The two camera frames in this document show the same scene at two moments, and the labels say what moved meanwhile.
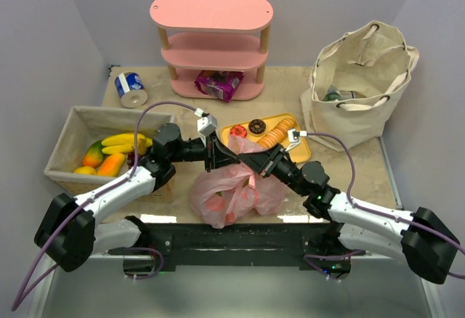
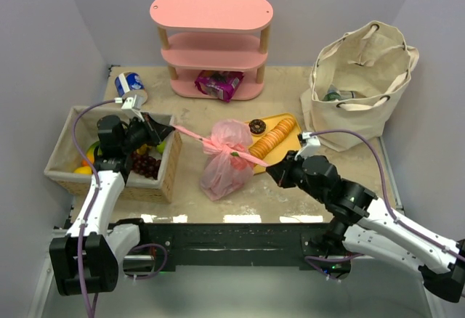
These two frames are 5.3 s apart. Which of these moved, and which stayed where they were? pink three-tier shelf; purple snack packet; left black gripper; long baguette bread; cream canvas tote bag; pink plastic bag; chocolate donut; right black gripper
Moved: pink plastic bag; right black gripper; left black gripper
Stayed: long baguette bread; purple snack packet; chocolate donut; cream canvas tote bag; pink three-tier shelf
